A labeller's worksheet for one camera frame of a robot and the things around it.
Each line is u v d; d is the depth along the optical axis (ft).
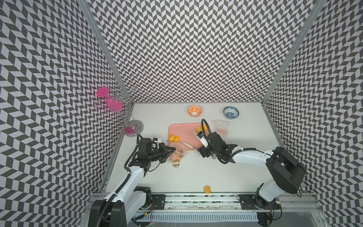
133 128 3.33
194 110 3.63
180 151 2.82
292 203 2.47
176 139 3.13
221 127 3.34
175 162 2.77
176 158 2.73
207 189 2.53
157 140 2.64
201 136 2.52
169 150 2.48
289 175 1.43
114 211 1.29
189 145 3.00
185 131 3.35
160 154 2.36
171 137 3.15
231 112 3.55
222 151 2.20
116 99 2.58
